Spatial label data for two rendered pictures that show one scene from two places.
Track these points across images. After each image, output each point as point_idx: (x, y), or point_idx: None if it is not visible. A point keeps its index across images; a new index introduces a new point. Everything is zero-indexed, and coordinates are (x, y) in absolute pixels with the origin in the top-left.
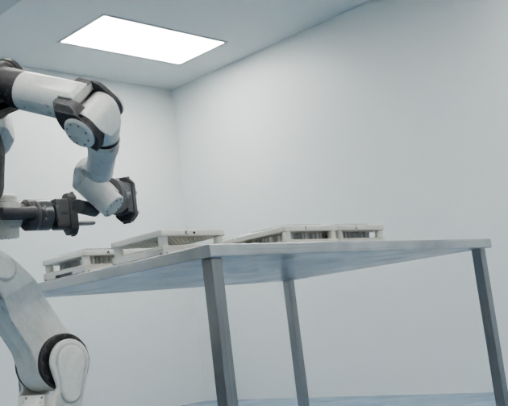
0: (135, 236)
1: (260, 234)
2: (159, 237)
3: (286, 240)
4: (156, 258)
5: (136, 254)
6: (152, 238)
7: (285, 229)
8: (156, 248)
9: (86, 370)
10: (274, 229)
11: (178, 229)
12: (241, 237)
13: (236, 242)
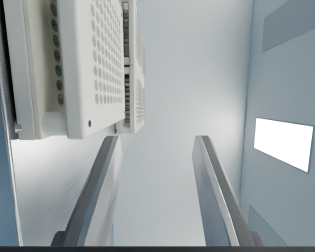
0: (77, 19)
1: (132, 101)
2: (65, 126)
3: (122, 133)
4: None
5: (22, 15)
6: (64, 101)
7: (131, 133)
8: (34, 114)
9: None
10: (133, 120)
11: (102, 129)
12: (133, 75)
13: (129, 67)
